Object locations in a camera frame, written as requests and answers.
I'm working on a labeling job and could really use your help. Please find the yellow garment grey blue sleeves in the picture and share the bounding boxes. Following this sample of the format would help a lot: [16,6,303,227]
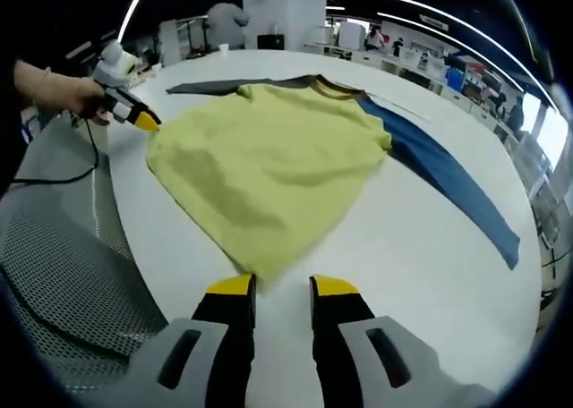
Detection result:
[145,72,523,288]

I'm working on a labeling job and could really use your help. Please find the large grey rounded figure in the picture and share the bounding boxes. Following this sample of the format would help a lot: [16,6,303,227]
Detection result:
[208,3,250,51]

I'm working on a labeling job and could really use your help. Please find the white square pillar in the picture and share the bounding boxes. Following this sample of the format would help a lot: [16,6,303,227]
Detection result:
[243,0,328,51]

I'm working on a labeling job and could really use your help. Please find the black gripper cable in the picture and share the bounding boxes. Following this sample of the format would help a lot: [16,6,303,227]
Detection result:
[11,115,100,185]

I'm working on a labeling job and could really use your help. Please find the person's left hand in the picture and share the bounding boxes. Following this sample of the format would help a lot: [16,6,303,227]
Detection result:
[57,78,113,126]

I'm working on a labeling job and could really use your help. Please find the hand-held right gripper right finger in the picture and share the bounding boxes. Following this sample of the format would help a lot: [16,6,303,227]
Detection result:
[308,274,493,408]

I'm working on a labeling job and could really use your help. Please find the long white counter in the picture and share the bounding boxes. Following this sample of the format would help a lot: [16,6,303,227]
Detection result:
[304,40,508,128]

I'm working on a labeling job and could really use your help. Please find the black cabinet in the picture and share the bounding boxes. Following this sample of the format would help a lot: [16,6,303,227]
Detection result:
[257,33,287,51]

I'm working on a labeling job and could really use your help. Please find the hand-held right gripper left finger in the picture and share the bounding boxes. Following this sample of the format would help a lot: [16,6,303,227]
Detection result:
[80,272,260,408]

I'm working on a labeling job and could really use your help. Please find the grey mesh chair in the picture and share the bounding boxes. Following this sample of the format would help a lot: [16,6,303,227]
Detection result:
[0,192,169,389]

